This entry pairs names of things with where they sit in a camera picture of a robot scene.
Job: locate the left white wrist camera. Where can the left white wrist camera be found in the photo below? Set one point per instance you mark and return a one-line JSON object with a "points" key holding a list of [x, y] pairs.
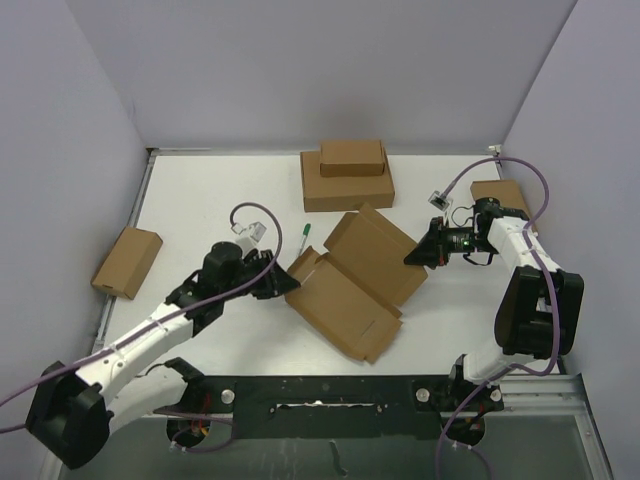
{"points": [[248, 238]]}

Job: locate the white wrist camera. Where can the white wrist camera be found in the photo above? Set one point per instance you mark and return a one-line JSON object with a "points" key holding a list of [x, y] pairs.
{"points": [[440, 200], [248, 238]]}

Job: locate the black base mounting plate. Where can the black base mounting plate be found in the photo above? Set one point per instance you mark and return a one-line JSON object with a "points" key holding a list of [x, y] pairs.
{"points": [[330, 407]]}

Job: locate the large closed cardboard box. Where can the large closed cardboard box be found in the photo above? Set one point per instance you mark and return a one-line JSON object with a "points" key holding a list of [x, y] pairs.
{"points": [[340, 194]]}

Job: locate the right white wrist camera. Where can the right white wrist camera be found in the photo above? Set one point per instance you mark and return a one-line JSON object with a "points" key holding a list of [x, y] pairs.
{"points": [[440, 200]]}

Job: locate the green white marker pen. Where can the green white marker pen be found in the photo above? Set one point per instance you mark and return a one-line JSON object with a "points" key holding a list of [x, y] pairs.
{"points": [[304, 239]]}

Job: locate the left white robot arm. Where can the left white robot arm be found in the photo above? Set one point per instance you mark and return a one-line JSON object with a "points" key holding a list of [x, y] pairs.
{"points": [[76, 407]]}

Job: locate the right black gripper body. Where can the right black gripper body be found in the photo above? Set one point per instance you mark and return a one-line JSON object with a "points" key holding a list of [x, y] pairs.
{"points": [[459, 240]]}

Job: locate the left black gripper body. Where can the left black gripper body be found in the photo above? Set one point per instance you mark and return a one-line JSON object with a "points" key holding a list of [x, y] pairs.
{"points": [[255, 264]]}

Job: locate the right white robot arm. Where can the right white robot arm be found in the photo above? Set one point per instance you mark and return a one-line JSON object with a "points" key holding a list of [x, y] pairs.
{"points": [[536, 321]]}

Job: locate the small closed cardboard box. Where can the small closed cardboard box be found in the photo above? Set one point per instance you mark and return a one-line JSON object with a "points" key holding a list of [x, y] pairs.
{"points": [[351, 158]]}

